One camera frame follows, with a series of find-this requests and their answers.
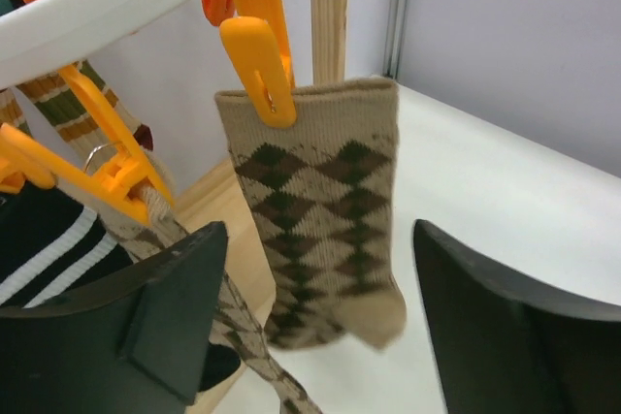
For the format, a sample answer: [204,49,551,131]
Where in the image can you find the orange clip holding sock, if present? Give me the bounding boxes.
[201,0,297,128]
[1,64,173,225]

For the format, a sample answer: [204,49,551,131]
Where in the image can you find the black sock white stripes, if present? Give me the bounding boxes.
[1,184,241,392]

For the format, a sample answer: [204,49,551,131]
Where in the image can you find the brown sock clipped on hanger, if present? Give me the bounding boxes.
[16,60,153,160]

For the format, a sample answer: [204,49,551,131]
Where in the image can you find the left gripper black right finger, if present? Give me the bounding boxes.
[412,219,620,413]

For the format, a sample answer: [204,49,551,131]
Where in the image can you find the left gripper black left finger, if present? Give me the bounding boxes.
[1,221,228,413]

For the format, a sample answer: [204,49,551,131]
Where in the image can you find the white round clip hanger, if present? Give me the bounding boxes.
[1,0,187,87]

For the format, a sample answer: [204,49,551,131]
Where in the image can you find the brown argyle sock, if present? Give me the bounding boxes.
[90,188,321,413]
[214,77,407,350]

